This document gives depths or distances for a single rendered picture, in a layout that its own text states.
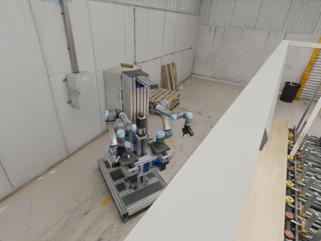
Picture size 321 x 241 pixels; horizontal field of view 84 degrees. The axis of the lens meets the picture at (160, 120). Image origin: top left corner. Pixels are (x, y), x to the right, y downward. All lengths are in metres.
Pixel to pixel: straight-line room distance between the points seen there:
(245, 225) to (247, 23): 8.23
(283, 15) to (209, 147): 9.11
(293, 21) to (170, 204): 9.23
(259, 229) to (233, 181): 2.03
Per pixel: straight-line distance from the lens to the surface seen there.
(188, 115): 2.08
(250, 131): 0.32
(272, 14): 9.32
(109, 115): 2.11
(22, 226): 3.44
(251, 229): 2.20
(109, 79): 4.17
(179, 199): 0.18
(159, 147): 2.48
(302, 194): 2.92
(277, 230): 2.32
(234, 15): 9.38
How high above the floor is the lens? 2.61
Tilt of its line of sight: 30 degrees down
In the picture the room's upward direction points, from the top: 4 degrees clockwise
